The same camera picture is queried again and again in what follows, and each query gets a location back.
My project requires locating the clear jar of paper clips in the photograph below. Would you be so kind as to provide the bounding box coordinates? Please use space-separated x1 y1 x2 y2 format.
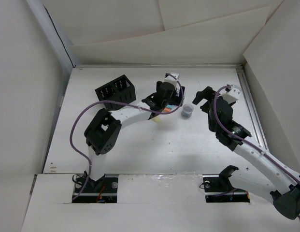
181 103 194 118

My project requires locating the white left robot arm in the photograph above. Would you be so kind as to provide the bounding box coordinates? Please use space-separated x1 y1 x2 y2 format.
84 81 184 192

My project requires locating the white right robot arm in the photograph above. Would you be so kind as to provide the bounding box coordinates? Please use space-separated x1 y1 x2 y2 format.
193 85 300 220

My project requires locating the blue highlighter marker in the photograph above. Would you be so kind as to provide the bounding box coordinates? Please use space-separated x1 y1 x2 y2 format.
166 104 175 109

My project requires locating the yellow highlighter marker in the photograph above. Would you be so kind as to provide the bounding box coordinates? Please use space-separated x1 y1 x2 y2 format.
152 116 162 123

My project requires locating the black two-compartment organizer box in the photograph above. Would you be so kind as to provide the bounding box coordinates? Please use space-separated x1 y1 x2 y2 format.
95 75 136 104

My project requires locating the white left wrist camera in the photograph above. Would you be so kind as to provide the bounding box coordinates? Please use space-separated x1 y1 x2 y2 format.
164 72 179 89

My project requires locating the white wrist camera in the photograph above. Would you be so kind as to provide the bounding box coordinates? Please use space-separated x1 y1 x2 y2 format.
164 72 179 89
222 85 242 104

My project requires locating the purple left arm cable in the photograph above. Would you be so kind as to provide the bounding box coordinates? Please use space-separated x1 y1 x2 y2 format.
70 74 184 201

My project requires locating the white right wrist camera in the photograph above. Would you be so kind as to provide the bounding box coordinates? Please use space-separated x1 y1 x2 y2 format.
222 85 242 104

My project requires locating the aluminium rail back edge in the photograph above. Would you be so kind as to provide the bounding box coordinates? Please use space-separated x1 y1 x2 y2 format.
75 64 243 69

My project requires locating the aluminium rail edge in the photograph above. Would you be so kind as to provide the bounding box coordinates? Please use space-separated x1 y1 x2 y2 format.
75 64 243 69
236 65 269 151

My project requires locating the aluminium rail right edge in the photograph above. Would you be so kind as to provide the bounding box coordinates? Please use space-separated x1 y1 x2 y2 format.
236 65 269 151

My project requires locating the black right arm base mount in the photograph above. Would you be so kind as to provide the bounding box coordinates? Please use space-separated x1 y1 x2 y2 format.
199 165 250 203

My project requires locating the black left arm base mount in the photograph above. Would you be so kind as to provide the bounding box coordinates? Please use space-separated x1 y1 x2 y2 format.
72 172 119 203

